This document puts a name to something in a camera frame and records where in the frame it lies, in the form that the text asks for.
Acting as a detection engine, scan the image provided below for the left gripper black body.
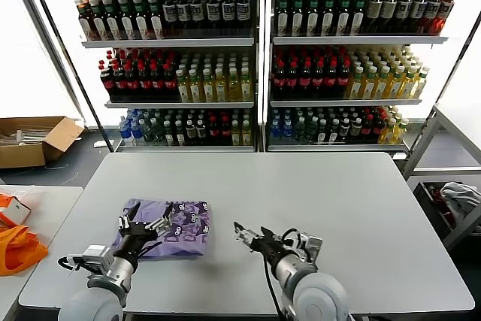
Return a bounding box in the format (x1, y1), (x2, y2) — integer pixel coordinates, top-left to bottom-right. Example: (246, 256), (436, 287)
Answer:
(119, 223), (158, 258)

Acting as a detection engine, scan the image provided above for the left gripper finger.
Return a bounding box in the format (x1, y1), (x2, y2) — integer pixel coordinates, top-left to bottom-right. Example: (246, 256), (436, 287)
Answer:
(145, 202), (174, 237)
(118, 201), (141, 229)

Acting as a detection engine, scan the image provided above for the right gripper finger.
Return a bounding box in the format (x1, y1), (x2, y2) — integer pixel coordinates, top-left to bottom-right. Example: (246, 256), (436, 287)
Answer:
(233, 222), (262, 250)
(261, 226), (280, 244)

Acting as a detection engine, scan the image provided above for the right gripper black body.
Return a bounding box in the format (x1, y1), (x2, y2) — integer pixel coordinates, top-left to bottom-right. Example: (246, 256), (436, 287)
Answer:
(250, 237), (290, 262)

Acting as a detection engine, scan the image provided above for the purple T-shirt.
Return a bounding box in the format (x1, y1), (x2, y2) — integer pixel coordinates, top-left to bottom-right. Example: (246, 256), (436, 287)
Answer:
(111, 197), (212, 259)

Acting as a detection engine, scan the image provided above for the blue water bottle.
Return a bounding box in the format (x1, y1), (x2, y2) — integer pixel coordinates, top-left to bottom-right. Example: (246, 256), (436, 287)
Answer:
(131, 118), (144, 146)
(283, 120), (295, 146)
(120, 120), (133, 147)
(271, 120), (283, 146)

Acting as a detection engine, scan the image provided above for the cola bottle red cap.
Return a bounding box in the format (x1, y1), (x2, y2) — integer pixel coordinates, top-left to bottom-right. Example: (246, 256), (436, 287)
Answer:
(99, 61), (117, 99)
(325, 58), (340, 97)
(209, 116), (222, 146)
(163, 65), (178, 99)
(220, 116), (233, 146)
(138, 65), (153, 99)
(286, 59), (301, 98)
(374, 112), (387, 142)
(113, 66), (128, 99)
(151, 65), (165, 99)
(273, 59), (288, 98)
(362, 114), (376, 142)
(298, 59), (313, 98)
(126, 66), (141, 99)
(337, 58), (352, 97)
(312, 59), (327, 98)

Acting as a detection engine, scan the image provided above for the pale yellow juice bottle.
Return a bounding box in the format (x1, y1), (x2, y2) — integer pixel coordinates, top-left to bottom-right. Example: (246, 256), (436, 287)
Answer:
(189, 70), (204, 104)
(240, 68), (254, 103)
(202, 69), (216, 104)
(231, 120), (244, 147)
(215, 68), (229, 104)
(228, 68), (242, 104)
(177, 70), (191, 104)
(242, 120), (254, 147)

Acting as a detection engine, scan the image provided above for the small orange white box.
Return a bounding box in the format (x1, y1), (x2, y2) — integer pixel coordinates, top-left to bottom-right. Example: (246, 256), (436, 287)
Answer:
(0, 197), (32, 226)

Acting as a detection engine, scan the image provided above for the orange fabric bag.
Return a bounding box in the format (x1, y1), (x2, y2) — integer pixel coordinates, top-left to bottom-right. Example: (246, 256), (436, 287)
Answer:
(0, 192), (49, 279)

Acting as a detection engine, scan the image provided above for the open cardboard box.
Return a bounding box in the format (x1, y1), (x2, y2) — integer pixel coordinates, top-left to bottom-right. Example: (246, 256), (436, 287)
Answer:
(0, 116), (86, 170)

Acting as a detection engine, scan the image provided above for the white packing material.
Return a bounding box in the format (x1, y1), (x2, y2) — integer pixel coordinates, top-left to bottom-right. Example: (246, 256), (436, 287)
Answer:
(0, 124), (52, 147)

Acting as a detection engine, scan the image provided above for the orange yellow juice bottle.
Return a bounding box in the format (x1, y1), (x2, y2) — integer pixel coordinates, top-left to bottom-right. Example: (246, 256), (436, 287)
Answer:
(348, 66), (366, 101)
(387, 66), (406, 100)
(400, 66), (419, 100)
(374, 66), (392, 101)
(394, 118), (410, 145)
(413, 67), (431, 100)
(379, 118), (398, 145)
(361, 66), (379, 101)

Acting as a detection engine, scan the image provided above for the black storage crate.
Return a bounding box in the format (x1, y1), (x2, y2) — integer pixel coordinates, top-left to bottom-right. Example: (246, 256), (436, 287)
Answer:
(412, 180), (467, 241)

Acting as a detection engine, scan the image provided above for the grey metal shelf unit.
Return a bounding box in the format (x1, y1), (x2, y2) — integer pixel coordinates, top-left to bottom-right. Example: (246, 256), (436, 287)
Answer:
(53, 0), (262, 153)
(264, 0), (476, 159)

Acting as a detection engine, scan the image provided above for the black slanted pole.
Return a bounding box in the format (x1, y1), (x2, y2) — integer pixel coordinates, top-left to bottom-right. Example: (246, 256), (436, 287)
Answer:
(20, 0), (115, 153)

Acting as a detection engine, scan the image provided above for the red crumpled garment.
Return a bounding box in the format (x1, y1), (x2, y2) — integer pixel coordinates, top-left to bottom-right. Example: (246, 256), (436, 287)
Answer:
(426, 184), (458, 227)

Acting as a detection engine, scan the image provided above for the dark tea bottle green neck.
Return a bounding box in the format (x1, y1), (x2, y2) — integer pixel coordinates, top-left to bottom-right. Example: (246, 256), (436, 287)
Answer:
(147, 0), (165, 41)
(291, 0), (306, 37)
(118, 0), (137, 41)
(352, 0), (368, 36)
(322, 0), (337, 36)
(132, 0), (151, 41)
(337, 0), (352, 36)
(277, 0), (291, 37)
(90, 0), (109, 42)
(307, 0), (322, 37)
(104, 0), (123, 42)

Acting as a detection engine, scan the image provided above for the grey white crumpled garment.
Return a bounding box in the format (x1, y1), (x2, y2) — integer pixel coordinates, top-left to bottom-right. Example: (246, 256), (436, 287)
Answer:
(438, 180), (481, 224)

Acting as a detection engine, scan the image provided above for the dark bottle white blue label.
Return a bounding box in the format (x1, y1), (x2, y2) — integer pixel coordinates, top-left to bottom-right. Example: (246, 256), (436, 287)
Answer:
(206, 0), (222, 32)
(395, 0), (413, 35)
(163, 0), (179, 33)
(222, 0), (237, 32)
(237, 0), (252, 32)
(190, 0), (206, 32)
(410, 0), (428, 35)
(177, 0), (192, 33)

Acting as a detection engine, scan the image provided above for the dark bottle beige label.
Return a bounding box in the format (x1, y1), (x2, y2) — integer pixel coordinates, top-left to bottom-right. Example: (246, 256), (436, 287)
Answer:
(366, 0), (383, 35)
(380, 0), (398, 35)

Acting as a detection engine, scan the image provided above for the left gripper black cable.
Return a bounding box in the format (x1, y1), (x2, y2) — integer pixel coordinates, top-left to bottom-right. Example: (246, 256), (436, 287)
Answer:
(139, 242), (166, 259)

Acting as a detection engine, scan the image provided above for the right arm thick black cable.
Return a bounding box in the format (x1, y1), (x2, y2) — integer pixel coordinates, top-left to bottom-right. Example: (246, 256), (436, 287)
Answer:
(262, 255), (285, 316)

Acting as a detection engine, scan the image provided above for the right wrist camera silver box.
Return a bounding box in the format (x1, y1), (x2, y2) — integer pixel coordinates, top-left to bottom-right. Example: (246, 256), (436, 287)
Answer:
(296, 233), (324, 262)

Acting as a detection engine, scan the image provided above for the wrist camera silver box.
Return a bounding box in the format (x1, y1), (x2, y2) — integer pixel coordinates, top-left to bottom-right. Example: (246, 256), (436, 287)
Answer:
(296, 233), (324, 262)
(81, 244), (113, 273)

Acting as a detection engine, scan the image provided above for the left wrist camera silver box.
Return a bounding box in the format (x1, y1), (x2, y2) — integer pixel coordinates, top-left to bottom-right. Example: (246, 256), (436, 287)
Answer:
(81, 244), (113, 273)

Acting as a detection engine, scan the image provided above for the left camera cable black white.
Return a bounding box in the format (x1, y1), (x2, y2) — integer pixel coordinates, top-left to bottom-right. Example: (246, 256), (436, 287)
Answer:
(56, 256), (86, 272)

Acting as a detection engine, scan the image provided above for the grey metal frame table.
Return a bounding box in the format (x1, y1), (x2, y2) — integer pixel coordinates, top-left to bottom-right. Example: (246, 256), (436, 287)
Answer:
(401, 102), (481, 250)

